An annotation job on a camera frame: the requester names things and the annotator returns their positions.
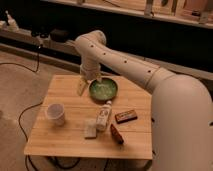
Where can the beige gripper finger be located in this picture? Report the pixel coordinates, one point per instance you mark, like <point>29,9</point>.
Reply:
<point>82,85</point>

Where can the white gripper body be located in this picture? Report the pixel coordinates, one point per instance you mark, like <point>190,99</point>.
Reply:
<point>90,71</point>

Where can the white sponge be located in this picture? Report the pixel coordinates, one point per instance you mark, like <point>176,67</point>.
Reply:
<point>90,131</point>

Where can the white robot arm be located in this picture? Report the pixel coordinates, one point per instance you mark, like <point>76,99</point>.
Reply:
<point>181,106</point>

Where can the green ceramic bowl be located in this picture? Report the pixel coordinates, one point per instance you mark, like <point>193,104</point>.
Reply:
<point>103,90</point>

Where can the white ceramic cup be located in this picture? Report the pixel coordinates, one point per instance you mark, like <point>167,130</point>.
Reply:
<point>56,114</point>

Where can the white plastic bottle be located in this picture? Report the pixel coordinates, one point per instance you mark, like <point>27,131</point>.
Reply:
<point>103,116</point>

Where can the wooden table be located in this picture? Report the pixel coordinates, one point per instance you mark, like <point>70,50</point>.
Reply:
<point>68,140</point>

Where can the black power adapter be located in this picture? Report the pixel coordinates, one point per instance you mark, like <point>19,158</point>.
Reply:
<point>59,35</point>

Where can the brown rectangular box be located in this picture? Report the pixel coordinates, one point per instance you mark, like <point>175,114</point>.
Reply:
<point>125,116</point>

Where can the white spray bottle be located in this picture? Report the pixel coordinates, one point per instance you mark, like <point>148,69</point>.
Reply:
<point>12,22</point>

